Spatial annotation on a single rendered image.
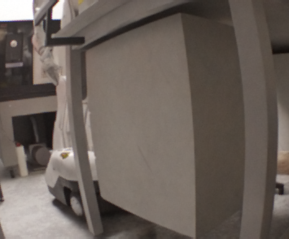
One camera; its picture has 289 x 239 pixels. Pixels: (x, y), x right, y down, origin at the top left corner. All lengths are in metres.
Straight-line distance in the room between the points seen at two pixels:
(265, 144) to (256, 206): 0.12
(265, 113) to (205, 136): 0.30
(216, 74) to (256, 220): 0.43
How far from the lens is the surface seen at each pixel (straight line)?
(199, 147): 0.69
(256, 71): 0.45
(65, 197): 1.44
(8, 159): 2.33
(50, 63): 1.44
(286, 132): 1.71
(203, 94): 0.70
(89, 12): 0.83
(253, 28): 0.46
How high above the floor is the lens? 0.60
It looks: 4 degrees down
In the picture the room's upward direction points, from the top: 5 degrees counter-clockwise
